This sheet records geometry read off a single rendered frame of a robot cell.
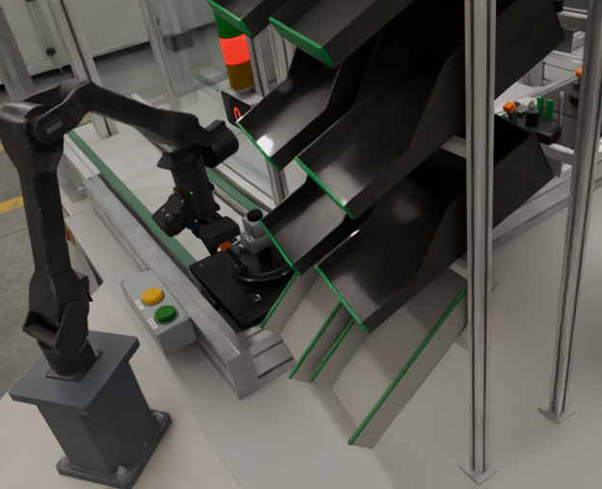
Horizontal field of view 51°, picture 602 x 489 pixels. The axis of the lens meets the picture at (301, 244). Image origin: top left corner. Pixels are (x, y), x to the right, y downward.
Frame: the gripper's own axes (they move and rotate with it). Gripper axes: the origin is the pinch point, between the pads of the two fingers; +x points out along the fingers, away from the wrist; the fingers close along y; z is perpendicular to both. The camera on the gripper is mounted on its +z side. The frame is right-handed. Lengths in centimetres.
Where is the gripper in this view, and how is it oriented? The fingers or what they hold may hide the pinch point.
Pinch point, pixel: (209, 239)
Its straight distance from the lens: 115.2
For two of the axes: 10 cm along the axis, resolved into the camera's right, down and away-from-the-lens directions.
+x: 1.6, 8.1, 5.7
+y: 5.3, 4.2, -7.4
